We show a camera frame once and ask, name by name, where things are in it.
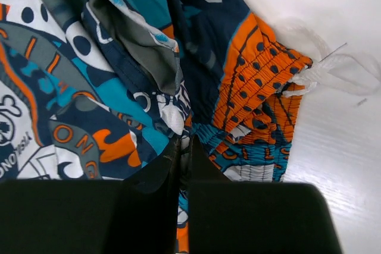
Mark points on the colourful patterned shorts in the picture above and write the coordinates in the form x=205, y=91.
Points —
x=96, y=89

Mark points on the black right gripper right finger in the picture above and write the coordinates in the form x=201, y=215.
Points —
x=248, y=217

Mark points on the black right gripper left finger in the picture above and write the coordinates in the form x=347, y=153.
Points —
x=136, y=215

